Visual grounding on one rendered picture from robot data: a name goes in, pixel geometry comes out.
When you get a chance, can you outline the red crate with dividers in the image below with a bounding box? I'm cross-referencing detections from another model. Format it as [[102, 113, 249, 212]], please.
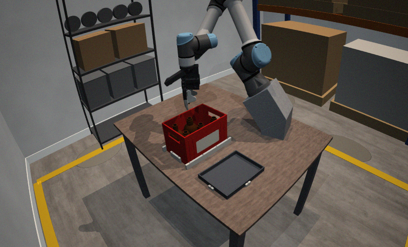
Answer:
[[162, 104, 227, 164]]

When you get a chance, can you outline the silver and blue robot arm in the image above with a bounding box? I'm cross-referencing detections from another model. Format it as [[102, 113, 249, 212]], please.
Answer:
[[176, 0, 271, 97]]

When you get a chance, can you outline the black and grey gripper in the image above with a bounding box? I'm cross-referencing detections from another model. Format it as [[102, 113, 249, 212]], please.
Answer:
[[180, 64, 200, 111]]

